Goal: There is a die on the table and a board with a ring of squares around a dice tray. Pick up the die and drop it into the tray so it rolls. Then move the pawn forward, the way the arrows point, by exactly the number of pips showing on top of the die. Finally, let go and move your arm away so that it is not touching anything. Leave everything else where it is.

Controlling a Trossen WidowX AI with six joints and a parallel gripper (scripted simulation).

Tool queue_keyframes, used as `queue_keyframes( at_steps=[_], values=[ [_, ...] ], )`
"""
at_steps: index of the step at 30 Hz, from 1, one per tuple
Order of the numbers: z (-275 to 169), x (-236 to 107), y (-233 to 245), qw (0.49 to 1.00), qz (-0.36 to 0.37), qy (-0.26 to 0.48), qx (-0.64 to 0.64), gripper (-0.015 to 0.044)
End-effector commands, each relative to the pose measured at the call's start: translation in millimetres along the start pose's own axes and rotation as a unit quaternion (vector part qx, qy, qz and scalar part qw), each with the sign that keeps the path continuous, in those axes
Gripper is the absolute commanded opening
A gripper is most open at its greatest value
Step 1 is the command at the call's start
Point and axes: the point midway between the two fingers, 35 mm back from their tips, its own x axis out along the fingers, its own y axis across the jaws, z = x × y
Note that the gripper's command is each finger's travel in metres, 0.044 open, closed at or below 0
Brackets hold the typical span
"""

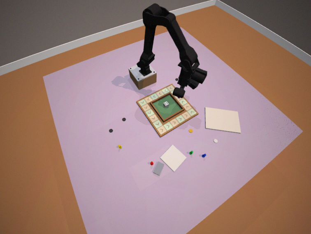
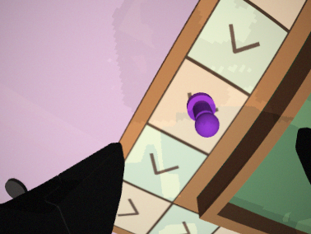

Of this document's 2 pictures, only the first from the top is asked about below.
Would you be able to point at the white die with black pips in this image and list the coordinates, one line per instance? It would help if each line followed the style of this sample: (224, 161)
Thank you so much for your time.
(166, 104)

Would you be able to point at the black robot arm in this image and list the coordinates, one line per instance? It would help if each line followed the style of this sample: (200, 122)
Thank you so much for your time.
(155, 15)

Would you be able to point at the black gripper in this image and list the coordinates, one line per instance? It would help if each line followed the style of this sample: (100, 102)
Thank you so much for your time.
(179, 92)

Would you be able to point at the white flat square slab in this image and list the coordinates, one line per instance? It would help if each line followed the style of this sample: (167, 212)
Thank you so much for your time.
(173, 158)

